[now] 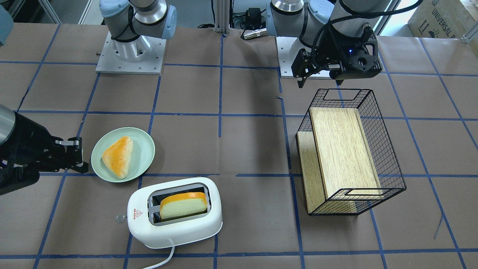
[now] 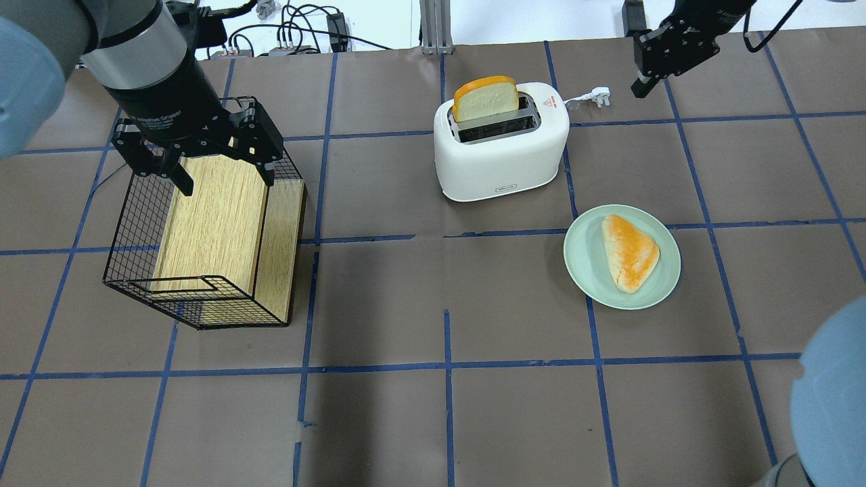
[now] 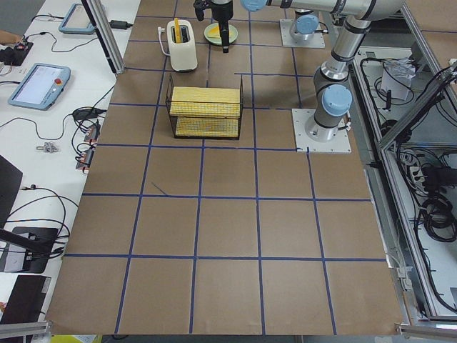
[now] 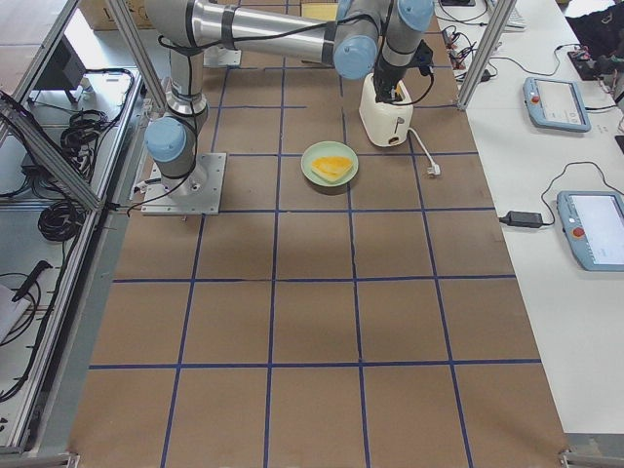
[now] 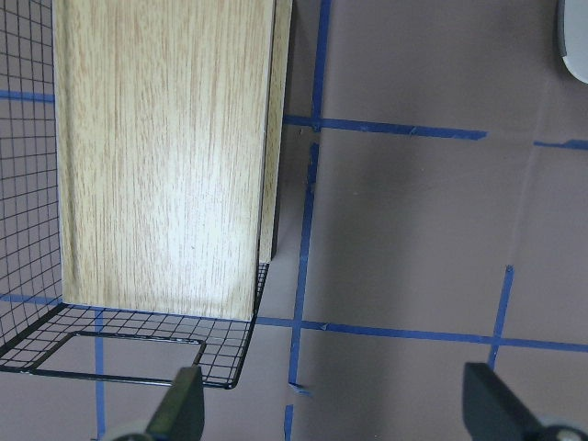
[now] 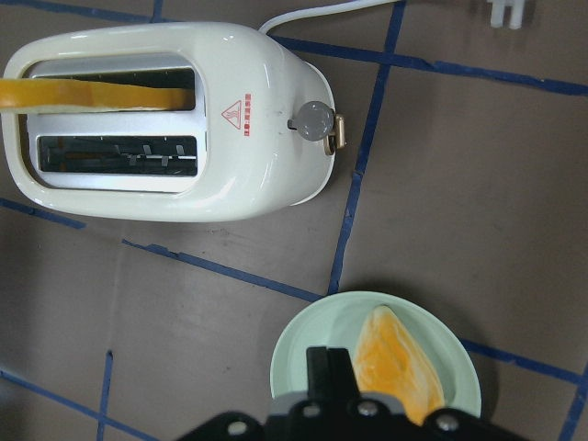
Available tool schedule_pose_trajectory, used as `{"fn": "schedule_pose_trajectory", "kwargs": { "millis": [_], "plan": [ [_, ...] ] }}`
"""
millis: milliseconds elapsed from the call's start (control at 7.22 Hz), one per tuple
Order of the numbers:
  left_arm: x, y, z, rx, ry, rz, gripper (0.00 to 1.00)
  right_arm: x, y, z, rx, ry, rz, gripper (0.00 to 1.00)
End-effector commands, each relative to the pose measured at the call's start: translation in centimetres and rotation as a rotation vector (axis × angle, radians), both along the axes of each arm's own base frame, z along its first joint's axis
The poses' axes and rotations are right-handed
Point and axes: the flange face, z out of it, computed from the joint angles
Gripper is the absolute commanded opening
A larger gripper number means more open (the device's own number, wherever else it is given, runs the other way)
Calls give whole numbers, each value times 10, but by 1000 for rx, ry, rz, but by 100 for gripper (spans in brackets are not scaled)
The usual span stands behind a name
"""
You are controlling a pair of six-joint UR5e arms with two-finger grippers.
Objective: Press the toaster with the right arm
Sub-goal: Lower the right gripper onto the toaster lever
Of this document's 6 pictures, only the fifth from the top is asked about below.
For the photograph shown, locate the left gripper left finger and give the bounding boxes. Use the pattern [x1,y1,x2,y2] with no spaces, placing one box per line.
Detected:
[107,366,205,441]

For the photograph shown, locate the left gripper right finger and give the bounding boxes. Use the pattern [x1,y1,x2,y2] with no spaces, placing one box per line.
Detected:
[461,362,587,441]

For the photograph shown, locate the white two-slot toaster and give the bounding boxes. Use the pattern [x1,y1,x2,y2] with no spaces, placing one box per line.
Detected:
[557,0,588,84]

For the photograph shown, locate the black wire basket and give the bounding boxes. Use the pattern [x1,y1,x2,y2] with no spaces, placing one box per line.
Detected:
[1,1,269,390]

